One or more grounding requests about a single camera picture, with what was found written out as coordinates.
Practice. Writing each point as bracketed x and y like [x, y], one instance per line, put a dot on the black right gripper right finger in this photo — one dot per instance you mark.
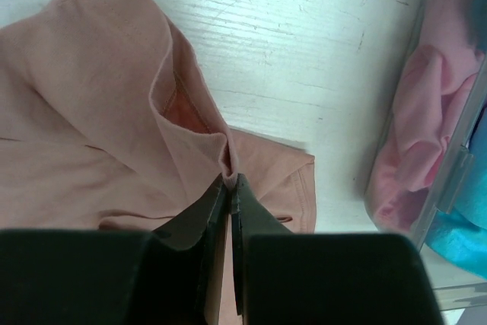
[285, 278]

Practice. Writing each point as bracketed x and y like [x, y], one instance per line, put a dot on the light pink t-shirt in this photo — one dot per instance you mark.
[430, 96]

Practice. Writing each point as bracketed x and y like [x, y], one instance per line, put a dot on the clear plastic bin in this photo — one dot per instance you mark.
[455, 288]

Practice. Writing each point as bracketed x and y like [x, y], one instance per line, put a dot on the dusty pink t-shirt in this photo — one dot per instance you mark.
[107, 123]

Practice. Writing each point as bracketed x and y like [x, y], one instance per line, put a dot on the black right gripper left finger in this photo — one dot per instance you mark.
[171, 275]

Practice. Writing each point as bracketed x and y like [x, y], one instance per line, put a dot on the turquoise t-shirt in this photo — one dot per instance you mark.
[460, 236]

